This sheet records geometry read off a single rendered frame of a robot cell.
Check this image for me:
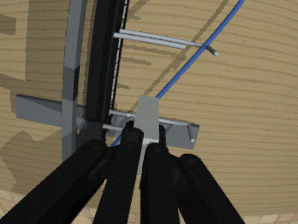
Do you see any blue cable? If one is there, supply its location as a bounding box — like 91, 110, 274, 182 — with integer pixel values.
111, 0, 245, 146

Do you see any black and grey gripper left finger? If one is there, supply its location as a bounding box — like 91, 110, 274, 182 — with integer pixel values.
0, 95, 149, 224

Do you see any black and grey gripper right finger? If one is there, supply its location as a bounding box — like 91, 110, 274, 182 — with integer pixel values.
139, 96, 245, 224

